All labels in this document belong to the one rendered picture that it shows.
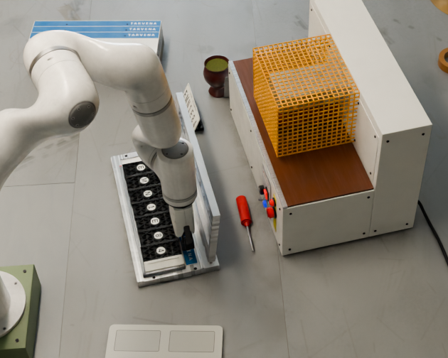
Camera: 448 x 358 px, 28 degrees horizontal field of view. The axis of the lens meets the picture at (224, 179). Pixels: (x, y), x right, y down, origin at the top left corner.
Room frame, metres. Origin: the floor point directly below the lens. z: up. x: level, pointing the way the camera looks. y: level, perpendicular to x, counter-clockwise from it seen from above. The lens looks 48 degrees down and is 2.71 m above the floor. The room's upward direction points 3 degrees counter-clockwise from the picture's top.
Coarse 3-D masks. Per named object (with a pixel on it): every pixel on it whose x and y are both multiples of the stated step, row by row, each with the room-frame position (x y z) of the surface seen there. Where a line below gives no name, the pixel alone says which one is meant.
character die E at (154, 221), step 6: (144, 216) 1.49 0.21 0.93; (150, 216) 1.49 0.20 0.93; (156, 216) 1.49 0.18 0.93; (162, 216) 1.48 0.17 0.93; (168, 216) 1.48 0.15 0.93; (138, 222) 1.47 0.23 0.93; (144, 222) 1.46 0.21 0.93; (150, 222) 1.46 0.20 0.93; (156, 222) 1.46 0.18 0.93; (162, 222) 1.46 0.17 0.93; (168, 222) 1.46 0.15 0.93; (138, 228) 1.45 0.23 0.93; (144, 228) 1.45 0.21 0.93; (150, 228) 1.45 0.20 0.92
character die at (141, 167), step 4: (124, 164) 1.67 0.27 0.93; (128, 164) 1.68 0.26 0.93; (132, 164) 1.68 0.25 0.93; (136, 164) 1.68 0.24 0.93; (140, 164) 1.67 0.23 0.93; (144, 164) 1.67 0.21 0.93; (124, 168) 1.66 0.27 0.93; (128, 168) 1.66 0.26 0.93; (132, 168) 1.66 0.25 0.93; (136, 168) 1.66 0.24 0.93; (140, 168) 1.65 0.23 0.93; (144, 168) 1.65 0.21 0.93; (148, 168) 1.66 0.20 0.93; (124, 172) 1.65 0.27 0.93; (128, 172) 1.65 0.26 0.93; (132, 172) 1.65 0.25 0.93; (136, 172) 1.65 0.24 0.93; (140, 172) 1.64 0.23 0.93; (144, 172) 1.64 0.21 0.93; (148, 172) 1.64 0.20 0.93; (124, 176) 1.63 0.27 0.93; (128, 176) 1.63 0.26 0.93
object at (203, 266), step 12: (120, 156) 1.71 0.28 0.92; (132, 156) 1.71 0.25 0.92; (120, 180) 1.62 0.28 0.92; (120, 192) 1.58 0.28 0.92; (132, 228) 1.46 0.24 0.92; (132, 240) 1.42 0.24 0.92; (132, 252) 1.38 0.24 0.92; (204, 252) 1.37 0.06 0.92; (204, 264) 1.33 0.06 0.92; (216, 264) 1.33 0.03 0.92; (156, 276) 1.30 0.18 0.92; (168, 276) 1.30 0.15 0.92; (180, 276) 1.30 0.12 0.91
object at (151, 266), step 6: (168, 258) 1.34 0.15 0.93; (174, 258) 1.34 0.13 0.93; (180, 258) 1.34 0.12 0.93; (144, 264) 1.33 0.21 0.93; (150, 264) 1.33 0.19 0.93; (156, 264) 1.33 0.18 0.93; (162, 264) 1.33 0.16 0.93; (168, 264) 1.33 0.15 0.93; (174, 264) 1.32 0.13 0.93; (180, 264) 1.32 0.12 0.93; (150, 270) 1.31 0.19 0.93
